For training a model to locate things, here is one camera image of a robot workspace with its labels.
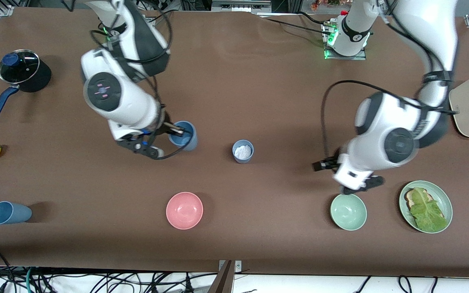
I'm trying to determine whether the green lettuce leaf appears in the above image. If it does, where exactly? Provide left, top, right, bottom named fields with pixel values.
left=410, top=187, right=449, bottom=232

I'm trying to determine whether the glass lid blue knob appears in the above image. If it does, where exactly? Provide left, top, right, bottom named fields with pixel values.
left=0, top=49, right=40, bottom=85

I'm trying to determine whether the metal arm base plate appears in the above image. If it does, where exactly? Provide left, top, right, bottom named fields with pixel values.
left=323, top=20, right=367, bottom=61

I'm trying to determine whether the toast bread slice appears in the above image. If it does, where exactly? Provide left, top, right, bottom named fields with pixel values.
left=405, top=188, right=445, bottom=220

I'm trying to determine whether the black table cable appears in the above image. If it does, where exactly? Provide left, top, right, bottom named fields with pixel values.
left=259, top=16, right=327, bottom=35
left=298, top=11, right=331, bottom=25

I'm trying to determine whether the grey metal box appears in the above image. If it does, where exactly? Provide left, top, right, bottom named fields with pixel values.
left=211, top=0, right=272, bottom=13

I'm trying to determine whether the pink bowl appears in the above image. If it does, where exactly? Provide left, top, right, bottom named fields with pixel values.
left=166, top=192, right=204, bottom=230

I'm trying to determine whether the pale green bowl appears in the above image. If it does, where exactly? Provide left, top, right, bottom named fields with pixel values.
left=330, top=193, right=368, bottom=231

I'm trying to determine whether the black pot blue handle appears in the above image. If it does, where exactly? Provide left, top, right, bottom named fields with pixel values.
left=0, top=50, right=52, bottom=120

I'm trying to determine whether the dark table post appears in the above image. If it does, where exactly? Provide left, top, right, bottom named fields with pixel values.
left=208, top=260, right=235, bottom=293

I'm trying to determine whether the pale green plate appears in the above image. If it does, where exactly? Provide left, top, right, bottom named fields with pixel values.
left=399, top=180, right=453, bottom=234

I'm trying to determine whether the blue plastic cup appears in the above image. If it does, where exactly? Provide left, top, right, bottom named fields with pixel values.
left=168, top=121, right=198, bottom=152
left=232, top=140, right=254, bottom=164
left=0, top=201, right=32, bottom=225

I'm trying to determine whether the metal table bracket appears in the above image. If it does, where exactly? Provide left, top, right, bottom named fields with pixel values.
left=218, top=260, right=242, bottom=272

